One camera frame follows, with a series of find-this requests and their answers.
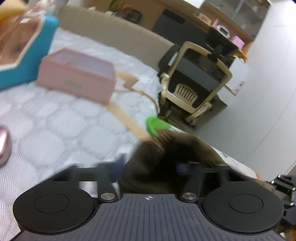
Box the brown polka dot garment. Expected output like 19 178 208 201
118 131 224 194

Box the beige office chair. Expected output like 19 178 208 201
157 27 239 126

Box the pink gift box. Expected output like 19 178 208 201
37 48 116 104

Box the beige bed headboard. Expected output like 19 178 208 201
58 5 174 71

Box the blue toy box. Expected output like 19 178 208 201
1 13 59 89

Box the potted plant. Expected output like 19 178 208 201
108 0 132 18

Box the tan ribbon strap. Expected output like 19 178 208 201
107 70 160 142

